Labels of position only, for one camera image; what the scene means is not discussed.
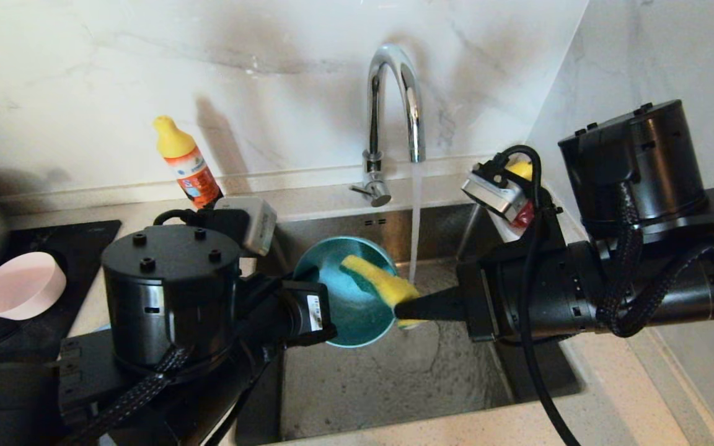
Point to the yellow capped dish soap bottle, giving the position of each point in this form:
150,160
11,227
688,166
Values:
189,173

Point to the chrome gooseneck faucet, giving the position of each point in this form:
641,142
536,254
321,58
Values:
374,111

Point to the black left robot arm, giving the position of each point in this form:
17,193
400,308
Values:
165,291

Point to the stainless steel sink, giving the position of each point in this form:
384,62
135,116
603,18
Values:
394,378

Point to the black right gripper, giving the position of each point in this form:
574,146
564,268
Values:
518,291

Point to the black left wrist camera bracket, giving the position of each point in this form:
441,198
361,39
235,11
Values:
227,226

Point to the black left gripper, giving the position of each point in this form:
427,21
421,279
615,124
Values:
289,313

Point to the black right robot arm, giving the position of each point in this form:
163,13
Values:
642,161

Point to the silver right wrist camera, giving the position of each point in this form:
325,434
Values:
493,195

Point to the pink plastic bowl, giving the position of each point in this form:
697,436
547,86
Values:
22,285

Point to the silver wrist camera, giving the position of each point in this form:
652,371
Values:
258,223
493,195

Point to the black induction cooktop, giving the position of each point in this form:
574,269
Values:
78,248

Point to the dark red apple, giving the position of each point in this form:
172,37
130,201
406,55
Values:
524,214

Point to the teal bowl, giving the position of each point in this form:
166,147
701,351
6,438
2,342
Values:
344,310

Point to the yellow sponge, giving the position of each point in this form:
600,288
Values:
382,282

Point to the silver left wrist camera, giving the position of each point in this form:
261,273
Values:
258,223

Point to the yellow pear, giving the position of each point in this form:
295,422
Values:
521,170

